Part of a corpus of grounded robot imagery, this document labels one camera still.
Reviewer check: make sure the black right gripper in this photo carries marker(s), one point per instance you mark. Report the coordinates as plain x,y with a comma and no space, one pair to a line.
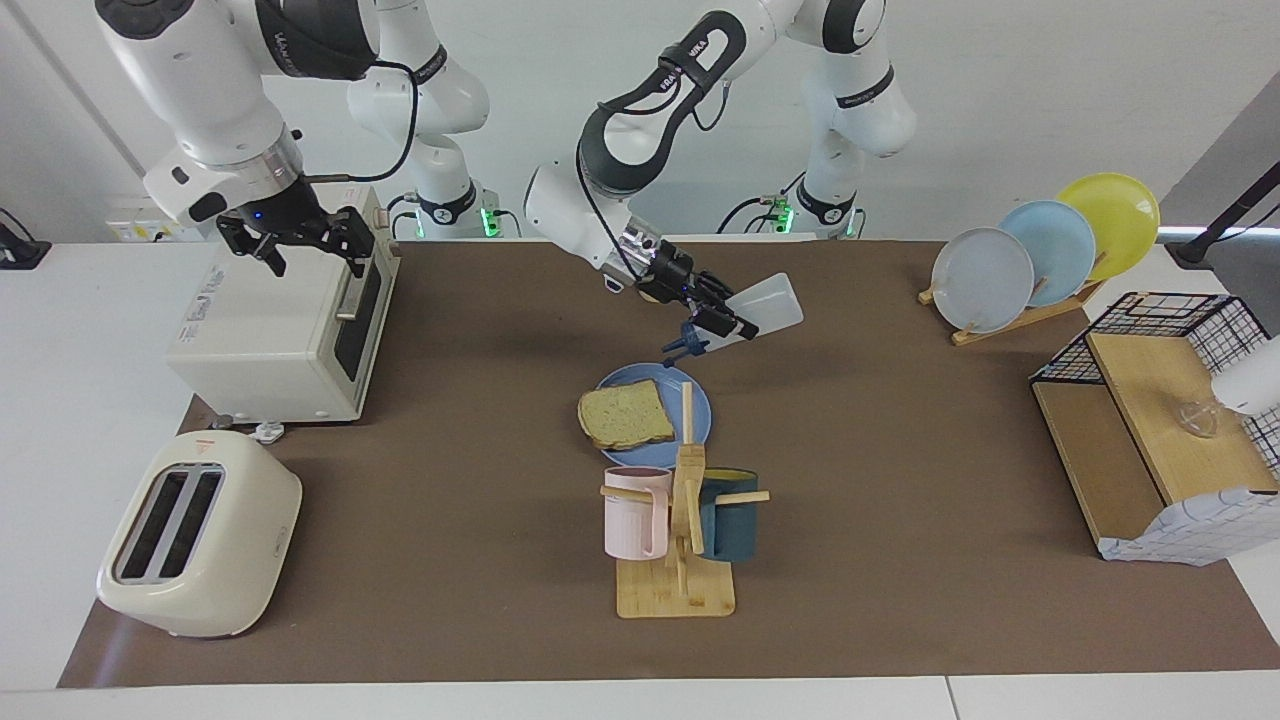
285,215

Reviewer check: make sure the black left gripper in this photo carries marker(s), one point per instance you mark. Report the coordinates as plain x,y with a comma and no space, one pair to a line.
665,268

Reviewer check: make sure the blue-capped translucent squeeze bottle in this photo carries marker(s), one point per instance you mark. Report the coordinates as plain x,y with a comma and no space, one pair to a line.
775,305

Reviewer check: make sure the toasted bread slice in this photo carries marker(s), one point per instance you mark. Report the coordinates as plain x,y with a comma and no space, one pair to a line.
625,415

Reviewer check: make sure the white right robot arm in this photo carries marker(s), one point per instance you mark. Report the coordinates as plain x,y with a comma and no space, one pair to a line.
200,70

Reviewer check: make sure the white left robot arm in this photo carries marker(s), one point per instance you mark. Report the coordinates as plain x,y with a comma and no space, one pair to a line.
640,130

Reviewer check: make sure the periwinkle blue plate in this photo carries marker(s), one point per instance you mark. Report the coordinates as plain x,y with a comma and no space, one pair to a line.
660,385

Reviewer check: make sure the pale grey plate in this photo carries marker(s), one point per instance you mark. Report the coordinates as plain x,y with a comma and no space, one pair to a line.
980,280

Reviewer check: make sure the wooden plate rack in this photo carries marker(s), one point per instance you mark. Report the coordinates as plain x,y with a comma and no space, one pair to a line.
1010,325

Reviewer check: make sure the light blue plate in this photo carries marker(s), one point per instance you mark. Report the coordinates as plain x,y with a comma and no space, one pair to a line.
1060,245

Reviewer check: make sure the yellow plate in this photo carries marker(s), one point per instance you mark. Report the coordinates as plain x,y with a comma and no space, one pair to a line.
1120,215

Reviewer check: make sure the white toaster oven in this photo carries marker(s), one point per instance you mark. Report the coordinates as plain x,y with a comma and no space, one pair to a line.
270,330

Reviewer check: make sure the dark teal mug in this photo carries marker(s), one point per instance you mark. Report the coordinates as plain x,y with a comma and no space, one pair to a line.
735,525

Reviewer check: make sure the pink mug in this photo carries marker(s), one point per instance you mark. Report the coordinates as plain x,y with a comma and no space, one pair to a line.
630,520

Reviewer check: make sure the brown table mat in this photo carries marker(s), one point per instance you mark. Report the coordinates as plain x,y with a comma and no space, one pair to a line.
900,500

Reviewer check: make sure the black clamp base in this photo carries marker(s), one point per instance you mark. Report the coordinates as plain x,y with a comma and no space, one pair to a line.
20,250

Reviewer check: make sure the wooden mug tree stand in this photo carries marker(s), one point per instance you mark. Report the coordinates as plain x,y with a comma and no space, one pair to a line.
675,595

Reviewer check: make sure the cream two-slot toaster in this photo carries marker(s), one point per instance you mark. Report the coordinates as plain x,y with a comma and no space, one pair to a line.
210,540

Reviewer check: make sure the wooden shelf unit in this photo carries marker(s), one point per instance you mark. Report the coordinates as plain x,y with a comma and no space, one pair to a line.
1150,420

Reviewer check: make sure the black stand pole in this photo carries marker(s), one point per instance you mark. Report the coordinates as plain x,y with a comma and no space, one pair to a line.
1195,245

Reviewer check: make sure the clear drinking glass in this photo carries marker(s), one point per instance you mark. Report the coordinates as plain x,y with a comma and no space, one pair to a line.
1198,418

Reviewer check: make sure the white cylinder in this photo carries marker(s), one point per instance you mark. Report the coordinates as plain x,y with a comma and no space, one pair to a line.
1250,385

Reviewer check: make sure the white wall power strip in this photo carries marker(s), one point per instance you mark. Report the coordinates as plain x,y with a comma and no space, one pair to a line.
140,225

